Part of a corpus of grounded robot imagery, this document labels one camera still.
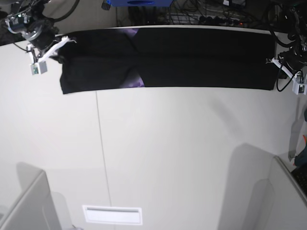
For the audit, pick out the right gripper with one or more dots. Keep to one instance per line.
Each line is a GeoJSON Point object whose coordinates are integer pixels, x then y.
{"type": "Point", "coordinates": [44, 43]}

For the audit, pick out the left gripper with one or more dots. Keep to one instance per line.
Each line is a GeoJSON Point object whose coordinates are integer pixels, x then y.
{"type": "Point", "coordinates": [291, 63]}

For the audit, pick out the black T-shirt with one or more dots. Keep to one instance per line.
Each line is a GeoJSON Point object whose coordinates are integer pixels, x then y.
{"type": "Point", "coordinates": [167, 57]}

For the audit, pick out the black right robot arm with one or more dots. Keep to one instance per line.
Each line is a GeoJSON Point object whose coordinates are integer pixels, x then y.
{"type": "Point", "coordinates": [27, 19]}

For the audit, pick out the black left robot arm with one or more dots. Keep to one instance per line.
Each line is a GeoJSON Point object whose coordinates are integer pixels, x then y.
{"type": "Point", "coordinates": [295, 12]}

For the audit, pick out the blue box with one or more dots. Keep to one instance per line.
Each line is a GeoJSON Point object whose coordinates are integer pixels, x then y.
{"type": "Point", "coordinates": [146, 3]}

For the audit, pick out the black power strip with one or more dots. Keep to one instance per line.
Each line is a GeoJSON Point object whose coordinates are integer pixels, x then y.
{"type": "Point", "coordinates": [217, 21]}

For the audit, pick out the teal orange tool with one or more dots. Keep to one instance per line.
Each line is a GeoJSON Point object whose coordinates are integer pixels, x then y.
{"type": "Point", "coordinates": [301, 159]}

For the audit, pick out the black keyboard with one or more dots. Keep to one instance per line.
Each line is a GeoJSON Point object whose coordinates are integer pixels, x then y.
{"type": "Point", "coordinates": [300, 175]}

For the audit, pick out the white right partition panel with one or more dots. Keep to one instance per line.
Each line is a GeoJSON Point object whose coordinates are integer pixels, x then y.
{"type": "Point", "coordinates": [283, 205]}

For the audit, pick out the white partition panel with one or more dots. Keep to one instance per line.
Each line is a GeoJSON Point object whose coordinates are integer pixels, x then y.
{"type": "Point", "coordinates": [34, 208]}
{"type": "Point", "coordinates": [283, 205]}

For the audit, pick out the white left partition panel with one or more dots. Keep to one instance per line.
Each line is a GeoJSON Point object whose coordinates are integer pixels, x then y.
{"type": "Point", "coordinates": [34, 208]}

